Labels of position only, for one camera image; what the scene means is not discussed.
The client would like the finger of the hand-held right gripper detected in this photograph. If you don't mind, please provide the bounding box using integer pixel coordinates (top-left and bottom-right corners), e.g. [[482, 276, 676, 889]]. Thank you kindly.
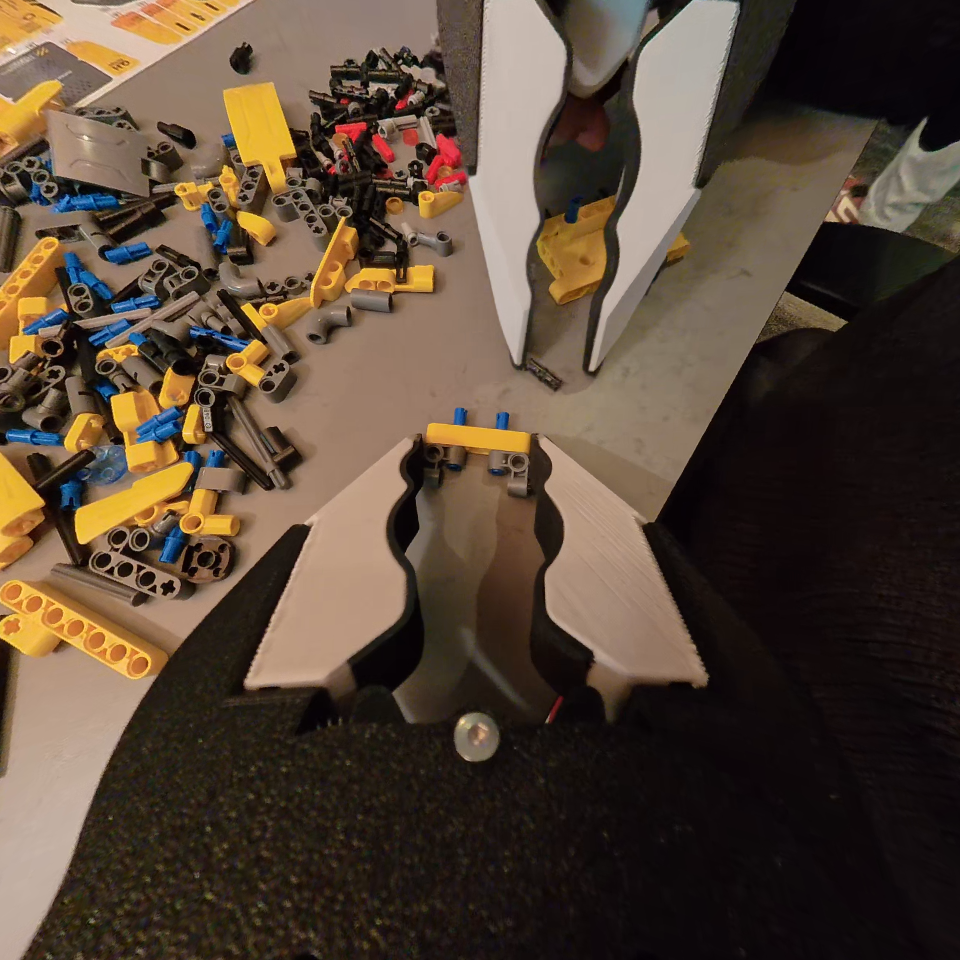
[[468, 0, 575, 370], [585, 0, 741, 375]]

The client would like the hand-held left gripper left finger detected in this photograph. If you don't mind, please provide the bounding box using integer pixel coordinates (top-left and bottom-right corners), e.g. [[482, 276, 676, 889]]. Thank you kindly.
[[243, 435, 425, 702]]

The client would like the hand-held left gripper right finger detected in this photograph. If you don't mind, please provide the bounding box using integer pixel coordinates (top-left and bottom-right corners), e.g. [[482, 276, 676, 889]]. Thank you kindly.
[[528, 433, 710, 721]]

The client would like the yellow beam with blue pins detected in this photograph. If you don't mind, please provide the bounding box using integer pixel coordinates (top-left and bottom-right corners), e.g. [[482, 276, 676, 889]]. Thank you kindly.
[[420, 407, 535, 498]]

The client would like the person's right hand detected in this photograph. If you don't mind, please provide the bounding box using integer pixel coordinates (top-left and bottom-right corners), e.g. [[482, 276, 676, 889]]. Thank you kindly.
[[558, 90, 612, 153]]

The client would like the yellow curved panel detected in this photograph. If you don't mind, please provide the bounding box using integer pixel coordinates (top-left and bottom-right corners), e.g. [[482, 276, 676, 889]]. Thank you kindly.
[[222, 81, 300, 195]]

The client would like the person's dark knit clothing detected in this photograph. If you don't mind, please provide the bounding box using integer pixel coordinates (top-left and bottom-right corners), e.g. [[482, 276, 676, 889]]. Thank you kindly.
[[652, 247, 960, 960]]

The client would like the black chair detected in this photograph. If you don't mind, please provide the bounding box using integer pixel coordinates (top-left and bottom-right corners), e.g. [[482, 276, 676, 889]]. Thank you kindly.
[[787, 221, 955, 316]]

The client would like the pile of toy building parts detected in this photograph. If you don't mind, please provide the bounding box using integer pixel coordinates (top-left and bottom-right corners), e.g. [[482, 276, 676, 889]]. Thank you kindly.
[[0, 45, 470, 680]]

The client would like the printed instruction sheet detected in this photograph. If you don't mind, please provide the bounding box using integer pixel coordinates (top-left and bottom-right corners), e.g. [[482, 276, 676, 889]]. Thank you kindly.
[[0, 0, 260, 106]]

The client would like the grey curved panel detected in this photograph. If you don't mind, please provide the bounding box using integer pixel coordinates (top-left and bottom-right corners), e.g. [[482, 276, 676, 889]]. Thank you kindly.
[[45, 108, 150, 198]]

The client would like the yellow frame assembly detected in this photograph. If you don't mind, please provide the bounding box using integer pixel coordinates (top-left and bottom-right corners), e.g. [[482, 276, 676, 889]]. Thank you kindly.
[[536, 193, 690, 305]]

